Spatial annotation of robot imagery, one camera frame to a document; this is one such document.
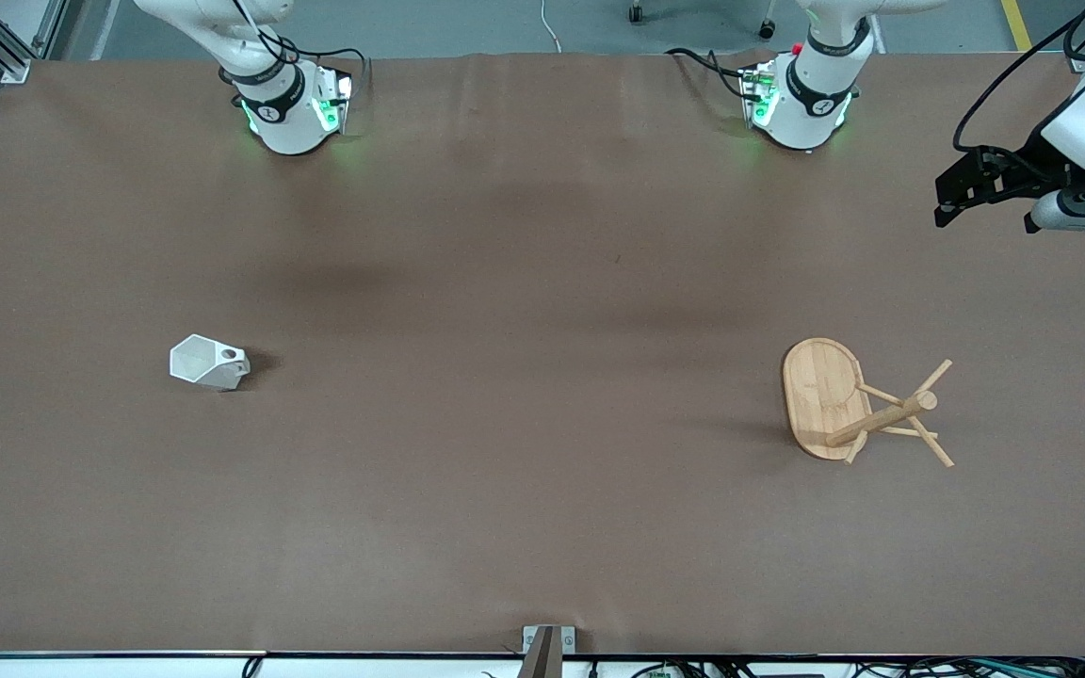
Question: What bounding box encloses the white faceted cup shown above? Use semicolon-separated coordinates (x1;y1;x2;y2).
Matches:
169;333;252;393

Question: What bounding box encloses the wooden cup rack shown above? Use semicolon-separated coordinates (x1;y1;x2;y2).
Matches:
781;337;956;469

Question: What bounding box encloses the brown table cover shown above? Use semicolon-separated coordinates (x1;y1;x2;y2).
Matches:
0;52;1085;657

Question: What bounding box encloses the black left arm wrist cable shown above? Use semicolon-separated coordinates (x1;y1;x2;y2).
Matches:
952;0;1085;156

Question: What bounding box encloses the black left base cable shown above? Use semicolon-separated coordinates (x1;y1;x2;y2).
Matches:
665;46;755;101

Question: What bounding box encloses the black base cable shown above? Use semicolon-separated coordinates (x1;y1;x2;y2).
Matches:
218;0;370;95
665;46;755;101

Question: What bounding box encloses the tangled cable bundle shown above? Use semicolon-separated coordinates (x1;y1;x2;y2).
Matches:
632;656;1085;678

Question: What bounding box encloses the metal camera bracket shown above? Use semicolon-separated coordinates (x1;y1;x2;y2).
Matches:
522;624;577;678

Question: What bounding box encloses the black right base cable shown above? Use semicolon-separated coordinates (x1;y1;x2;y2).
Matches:
218;0;370;95

